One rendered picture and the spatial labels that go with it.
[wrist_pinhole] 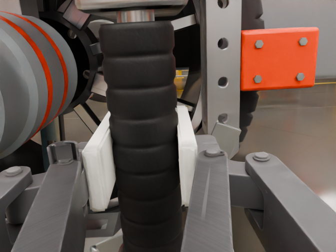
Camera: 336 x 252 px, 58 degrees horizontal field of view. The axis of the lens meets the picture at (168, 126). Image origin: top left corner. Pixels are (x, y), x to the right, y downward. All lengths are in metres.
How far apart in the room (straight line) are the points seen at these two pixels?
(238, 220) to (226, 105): 1.22
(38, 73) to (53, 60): 0.05
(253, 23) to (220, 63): 0.11
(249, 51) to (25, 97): 0.24
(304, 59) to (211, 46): 0.11
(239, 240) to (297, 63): 1.13
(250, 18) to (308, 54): 0.11
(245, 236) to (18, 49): 1.31
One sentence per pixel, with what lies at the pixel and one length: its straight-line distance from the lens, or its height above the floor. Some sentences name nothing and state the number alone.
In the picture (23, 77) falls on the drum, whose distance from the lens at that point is 0.28.
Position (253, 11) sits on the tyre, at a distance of 0.46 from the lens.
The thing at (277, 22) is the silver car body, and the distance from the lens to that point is 0.86.
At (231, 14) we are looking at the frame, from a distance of 0.37.
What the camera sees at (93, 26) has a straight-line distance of 0.89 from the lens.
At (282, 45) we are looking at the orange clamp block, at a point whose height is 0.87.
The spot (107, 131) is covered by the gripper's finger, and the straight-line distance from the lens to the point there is 0.16.
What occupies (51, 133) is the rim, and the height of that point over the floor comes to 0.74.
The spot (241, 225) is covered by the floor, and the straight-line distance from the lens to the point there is 1.53.
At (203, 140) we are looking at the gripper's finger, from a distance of 0.15.
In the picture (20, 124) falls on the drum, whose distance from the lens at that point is 0.29.
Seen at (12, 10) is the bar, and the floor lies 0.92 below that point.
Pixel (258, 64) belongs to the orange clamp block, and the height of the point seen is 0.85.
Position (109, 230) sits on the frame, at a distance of 0.47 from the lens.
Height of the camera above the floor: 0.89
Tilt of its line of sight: 18 degrees down
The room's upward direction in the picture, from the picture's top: 3 degrees counter-clockwise
